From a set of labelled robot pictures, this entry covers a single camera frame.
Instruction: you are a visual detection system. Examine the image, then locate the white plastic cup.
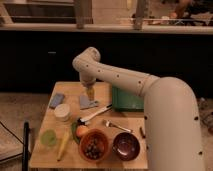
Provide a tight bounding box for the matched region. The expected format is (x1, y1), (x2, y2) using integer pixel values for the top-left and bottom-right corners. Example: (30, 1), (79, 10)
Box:
(54, 104), (70, 122)

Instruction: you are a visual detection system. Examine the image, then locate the green leaf vegetable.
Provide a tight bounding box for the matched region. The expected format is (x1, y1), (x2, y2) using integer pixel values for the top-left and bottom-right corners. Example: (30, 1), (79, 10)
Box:
(71, 122), (80, 144)

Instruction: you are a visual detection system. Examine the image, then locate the blue-grey towel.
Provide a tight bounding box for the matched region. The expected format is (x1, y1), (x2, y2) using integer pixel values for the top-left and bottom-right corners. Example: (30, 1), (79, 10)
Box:
(79, 95), (99, 110)

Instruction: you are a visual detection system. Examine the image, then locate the orange fruit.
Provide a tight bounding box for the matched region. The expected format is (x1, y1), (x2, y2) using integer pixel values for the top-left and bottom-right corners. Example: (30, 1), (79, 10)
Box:
(76, 125), (89, 138)

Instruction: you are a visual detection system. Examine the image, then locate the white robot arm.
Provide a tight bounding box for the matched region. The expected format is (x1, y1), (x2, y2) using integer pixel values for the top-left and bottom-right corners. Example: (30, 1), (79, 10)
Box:
(72, 47), (205, 171)

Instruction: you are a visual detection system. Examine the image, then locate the green plastic tray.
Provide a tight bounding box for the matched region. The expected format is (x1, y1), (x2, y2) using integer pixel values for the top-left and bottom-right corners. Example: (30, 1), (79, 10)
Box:
(112, 86), (144, 112)

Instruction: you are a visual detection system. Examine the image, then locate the green plastic lid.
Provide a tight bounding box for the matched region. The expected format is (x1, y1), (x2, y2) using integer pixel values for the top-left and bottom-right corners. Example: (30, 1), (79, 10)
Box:
(40, 130), (57, 146)

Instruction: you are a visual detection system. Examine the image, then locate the blue sponge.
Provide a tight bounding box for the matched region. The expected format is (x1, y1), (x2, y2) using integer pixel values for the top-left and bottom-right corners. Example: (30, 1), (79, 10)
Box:
(49, 93), (64, 109)

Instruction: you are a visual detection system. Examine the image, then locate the orange bowl with grapes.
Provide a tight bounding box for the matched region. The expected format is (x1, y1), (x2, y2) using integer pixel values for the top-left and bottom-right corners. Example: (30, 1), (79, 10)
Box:
(78, 129), (109, 163)

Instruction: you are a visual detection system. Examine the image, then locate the dark purple bowl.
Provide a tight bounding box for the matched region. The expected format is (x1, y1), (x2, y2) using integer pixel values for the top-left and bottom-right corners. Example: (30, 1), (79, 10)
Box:
(112, 132), (140, 161)

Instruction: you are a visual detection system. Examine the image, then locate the brown block sponge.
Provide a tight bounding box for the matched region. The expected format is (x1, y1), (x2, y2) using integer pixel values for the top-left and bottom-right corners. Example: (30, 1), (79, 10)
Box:
(139, 127), (146, 139)

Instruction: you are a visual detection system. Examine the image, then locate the black pole stand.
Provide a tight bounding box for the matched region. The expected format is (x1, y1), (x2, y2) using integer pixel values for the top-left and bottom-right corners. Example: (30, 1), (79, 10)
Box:
(22, 122), (30, 171)

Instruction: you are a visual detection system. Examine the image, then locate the metal fork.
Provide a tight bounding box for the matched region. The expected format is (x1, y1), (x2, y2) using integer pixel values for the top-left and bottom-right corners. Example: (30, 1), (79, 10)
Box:
(103, 120), (133, 133)

